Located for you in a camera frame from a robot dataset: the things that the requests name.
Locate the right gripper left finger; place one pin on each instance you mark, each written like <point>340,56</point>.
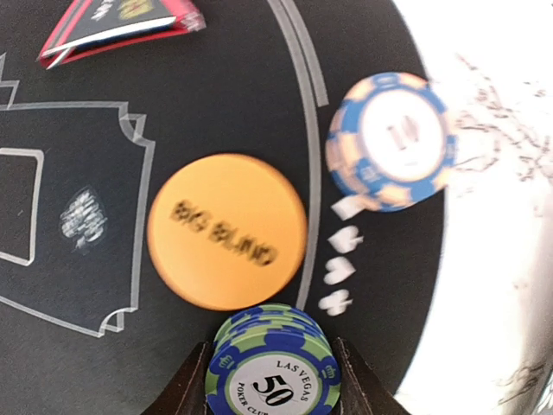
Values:
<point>185,393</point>

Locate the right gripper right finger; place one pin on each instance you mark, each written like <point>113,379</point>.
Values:
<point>361,392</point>

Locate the orange big blind button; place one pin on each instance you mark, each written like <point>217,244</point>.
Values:
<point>227,232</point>

